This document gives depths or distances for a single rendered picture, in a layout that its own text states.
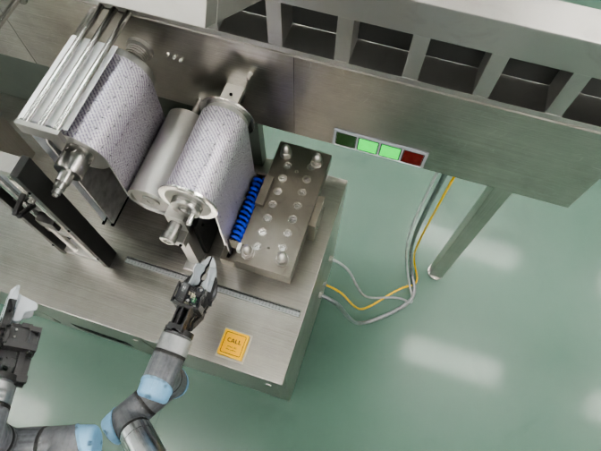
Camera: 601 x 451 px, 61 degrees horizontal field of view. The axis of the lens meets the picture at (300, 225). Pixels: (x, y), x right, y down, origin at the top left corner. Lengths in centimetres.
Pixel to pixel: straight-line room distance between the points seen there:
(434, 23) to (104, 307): 113
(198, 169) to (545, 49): 74
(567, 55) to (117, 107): 92
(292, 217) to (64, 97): 64
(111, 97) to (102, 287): 59
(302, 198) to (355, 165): 129
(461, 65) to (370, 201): 151
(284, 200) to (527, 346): 151
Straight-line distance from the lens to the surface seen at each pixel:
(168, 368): 122
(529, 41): 105
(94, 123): 121
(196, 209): 119
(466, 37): 105
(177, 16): 57
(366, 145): 136
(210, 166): 120
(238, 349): 143
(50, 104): 120
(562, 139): 125
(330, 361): 235
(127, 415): 132
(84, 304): 159
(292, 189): 146
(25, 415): 260
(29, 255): 171
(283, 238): 140
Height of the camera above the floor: 232
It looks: 66 degrees down
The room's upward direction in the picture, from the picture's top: 1 degrees clockwise
